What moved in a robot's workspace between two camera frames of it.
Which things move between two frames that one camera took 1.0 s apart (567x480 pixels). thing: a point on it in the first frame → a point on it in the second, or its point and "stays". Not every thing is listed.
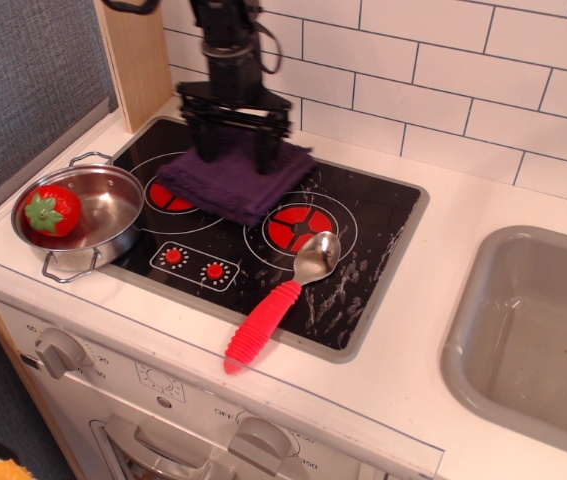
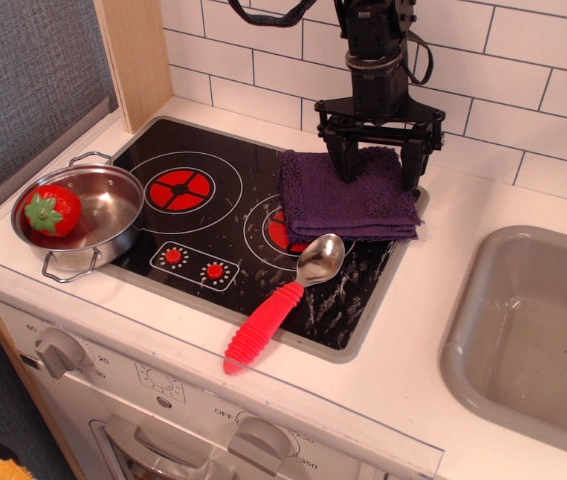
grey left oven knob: [58, 352] stays
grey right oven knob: [262, 444] stays
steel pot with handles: [112, 206] stays
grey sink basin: [523, 334] stays
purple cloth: [233, 186] → [374, 207]
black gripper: [234, 95] → [380, 110]
